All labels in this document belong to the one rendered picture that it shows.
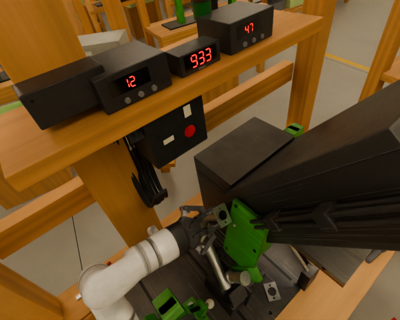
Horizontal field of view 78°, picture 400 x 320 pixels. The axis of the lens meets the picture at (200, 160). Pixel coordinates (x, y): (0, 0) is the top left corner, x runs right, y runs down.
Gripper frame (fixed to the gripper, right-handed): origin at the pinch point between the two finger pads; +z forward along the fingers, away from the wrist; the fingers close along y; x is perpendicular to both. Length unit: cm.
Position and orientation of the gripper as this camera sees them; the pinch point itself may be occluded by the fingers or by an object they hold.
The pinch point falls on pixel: (214, 216)
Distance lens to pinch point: 68.6
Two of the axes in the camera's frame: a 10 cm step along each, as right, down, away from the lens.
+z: 7.8, -3.1, 5.5
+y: -3.7, -9.3, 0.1
